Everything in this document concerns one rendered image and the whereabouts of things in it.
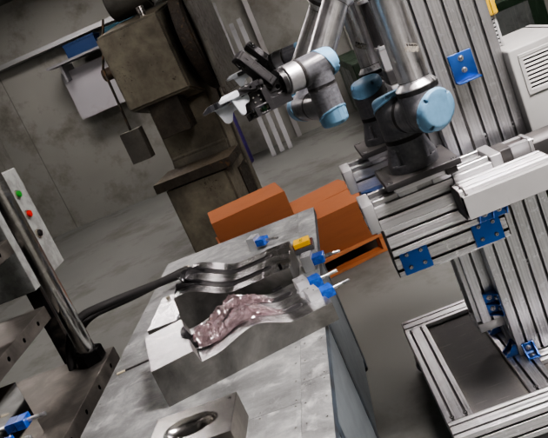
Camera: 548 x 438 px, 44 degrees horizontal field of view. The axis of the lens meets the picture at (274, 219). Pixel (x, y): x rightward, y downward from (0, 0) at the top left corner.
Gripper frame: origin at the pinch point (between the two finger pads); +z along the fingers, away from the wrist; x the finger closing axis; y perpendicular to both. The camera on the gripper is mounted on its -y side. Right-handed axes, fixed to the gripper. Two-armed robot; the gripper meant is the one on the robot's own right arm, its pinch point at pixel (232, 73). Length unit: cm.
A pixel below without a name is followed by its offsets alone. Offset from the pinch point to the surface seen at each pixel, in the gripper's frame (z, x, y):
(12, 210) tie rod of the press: 36, -101, -5
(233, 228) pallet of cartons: 88, 67, 99
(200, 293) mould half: -10, -98, 41
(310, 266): -35, -73, 55
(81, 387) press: 31, -123, 51
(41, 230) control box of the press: 58, -78, 12
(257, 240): 1, -41, 56
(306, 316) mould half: -52, -113, 46
